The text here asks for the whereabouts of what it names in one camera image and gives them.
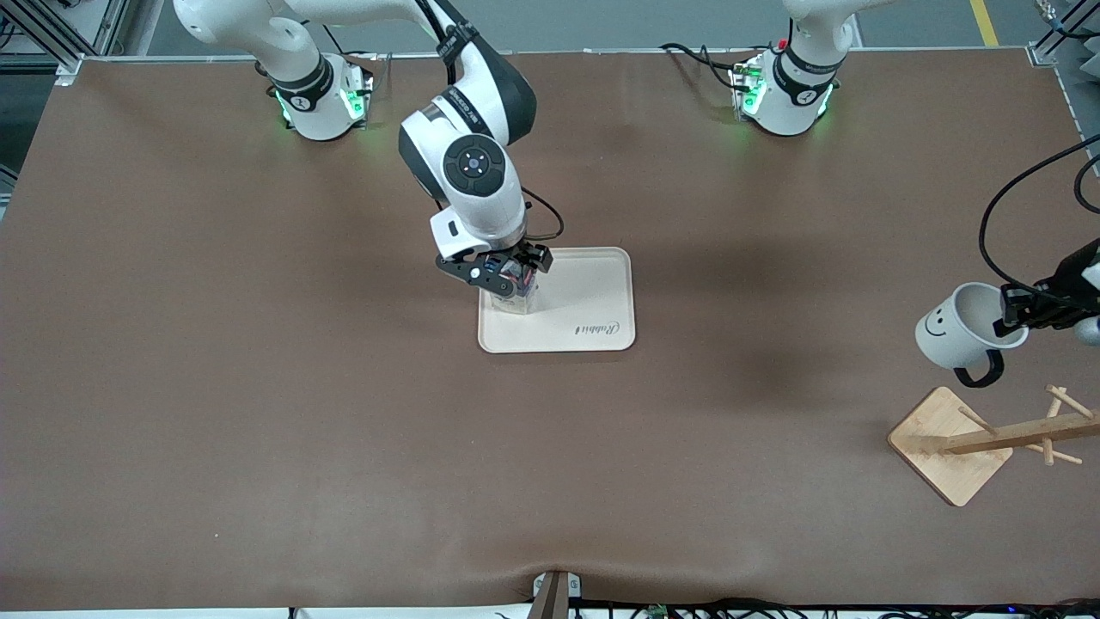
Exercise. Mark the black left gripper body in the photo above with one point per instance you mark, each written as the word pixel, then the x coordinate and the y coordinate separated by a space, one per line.
pixel 1071 281

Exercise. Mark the blue milk carton green cap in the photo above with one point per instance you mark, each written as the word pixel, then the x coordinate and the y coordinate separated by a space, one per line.
pixel 520 303

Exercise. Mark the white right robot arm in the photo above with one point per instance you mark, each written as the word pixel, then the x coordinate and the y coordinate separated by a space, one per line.
pixel 481 206

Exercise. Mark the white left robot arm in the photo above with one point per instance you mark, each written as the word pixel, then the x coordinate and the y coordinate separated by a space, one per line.
pixel 795 103

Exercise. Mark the cream rabbit print tray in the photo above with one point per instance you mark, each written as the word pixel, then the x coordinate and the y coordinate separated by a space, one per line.
pixel 576 301

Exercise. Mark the wooden mug tree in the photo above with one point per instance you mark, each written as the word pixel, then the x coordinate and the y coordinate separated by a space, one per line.
pixel 945 447

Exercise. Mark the brown table cover mat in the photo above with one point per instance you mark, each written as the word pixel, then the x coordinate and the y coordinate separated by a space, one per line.
pixel 258 430

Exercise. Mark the metal table clamp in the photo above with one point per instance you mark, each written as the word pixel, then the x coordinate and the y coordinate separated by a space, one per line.
pixel 574 586

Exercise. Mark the aluminium frame strut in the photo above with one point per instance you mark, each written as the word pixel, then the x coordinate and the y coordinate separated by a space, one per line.
pixel 1053 39
pixel 43 30

